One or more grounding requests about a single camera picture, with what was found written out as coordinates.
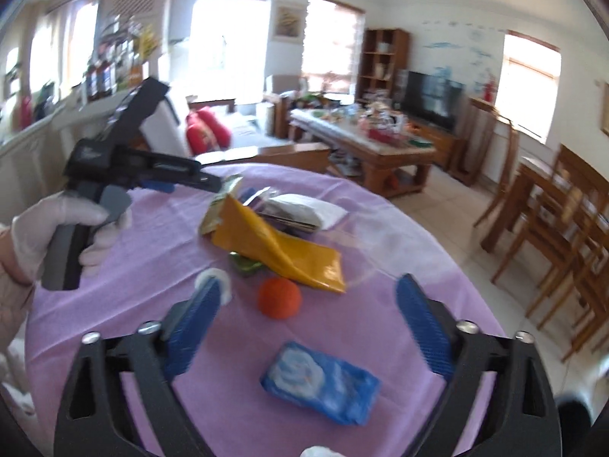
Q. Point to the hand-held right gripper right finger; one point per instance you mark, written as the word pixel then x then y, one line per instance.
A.
pixel 423 323

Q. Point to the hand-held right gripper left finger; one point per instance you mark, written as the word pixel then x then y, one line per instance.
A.
pixel 195 328

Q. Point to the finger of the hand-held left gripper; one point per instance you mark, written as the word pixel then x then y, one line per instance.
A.
pixel 181 169
pixel 142 100

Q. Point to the beige green label pouch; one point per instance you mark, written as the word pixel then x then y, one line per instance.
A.
pixel 223 200

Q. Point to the green chewing gum tin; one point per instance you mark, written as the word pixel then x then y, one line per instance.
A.
pixel 245 264

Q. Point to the orange ball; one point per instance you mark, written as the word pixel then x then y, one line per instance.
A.
pixel 279 297

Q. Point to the blue tissue packet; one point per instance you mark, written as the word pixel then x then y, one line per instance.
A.
pixel 328 385

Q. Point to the yellow foil bag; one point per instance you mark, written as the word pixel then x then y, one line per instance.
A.
pixel 285 252

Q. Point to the silver foil bag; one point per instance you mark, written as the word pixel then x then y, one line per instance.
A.
pixel 304 209

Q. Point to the person's left hand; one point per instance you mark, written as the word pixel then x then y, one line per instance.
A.
pixel 47 219

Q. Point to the red cushion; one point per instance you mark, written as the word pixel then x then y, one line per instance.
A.
pixel 216 126
pixel 200 138

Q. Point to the dark glass bottle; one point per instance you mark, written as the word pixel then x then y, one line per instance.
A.
pixel 95 81
pixel 107 78

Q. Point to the yellow artificial flowers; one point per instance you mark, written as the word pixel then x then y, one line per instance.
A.
pixel 148 40

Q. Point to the white sofa, red cushions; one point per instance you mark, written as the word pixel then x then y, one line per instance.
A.
pixel 247 135

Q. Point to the round table, purple cloth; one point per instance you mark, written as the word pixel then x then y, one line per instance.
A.
pixel 142 247

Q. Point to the white paper bag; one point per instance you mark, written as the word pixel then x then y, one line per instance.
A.
pixel 265 119

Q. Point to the large bright window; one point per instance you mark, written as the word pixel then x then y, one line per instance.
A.
pixel 228 43

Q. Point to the wooden armchair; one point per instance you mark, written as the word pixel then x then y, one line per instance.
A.
pixel 280 83

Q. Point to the wooden coffee table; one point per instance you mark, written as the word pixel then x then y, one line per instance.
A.
pixel 404 176

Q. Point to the framed sunflower picture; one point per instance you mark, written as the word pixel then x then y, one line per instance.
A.
pixel 288 21

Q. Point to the white crumpled tissue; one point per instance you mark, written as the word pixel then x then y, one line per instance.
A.
pixel 319 452

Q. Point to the person's dark clothing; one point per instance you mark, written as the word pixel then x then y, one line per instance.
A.
pixel 573 414

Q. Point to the wooden dining chair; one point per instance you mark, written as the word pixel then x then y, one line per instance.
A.
pixel 590 266
pixel 571 162

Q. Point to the wooden television cabinet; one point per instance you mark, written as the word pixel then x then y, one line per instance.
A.
pixel 442 145

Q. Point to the green tray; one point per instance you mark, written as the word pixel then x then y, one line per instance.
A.
pixel 419 142

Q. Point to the red tray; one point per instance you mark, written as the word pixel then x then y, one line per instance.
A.
pixel 385 137

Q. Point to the curved back wooden chair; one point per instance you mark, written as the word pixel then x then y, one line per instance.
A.
pixel 513 152

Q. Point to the wooden dining table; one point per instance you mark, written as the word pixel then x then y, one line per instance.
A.
pixel 537 166

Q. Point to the window with roller blind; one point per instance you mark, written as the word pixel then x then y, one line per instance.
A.
pixel 333 43
pixel 530 85

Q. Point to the black television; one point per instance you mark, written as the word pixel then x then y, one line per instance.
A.
pixel 430 100

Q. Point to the tall wooden stand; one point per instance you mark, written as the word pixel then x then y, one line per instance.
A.
pixel 483 104

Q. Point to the red potted plant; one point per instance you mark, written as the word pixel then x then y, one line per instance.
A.
pixel 488 90

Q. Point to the wooden bookshelf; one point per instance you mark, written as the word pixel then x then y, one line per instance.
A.
pixel 402 57

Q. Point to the framed flower painting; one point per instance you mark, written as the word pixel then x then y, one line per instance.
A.
pixel 605 109

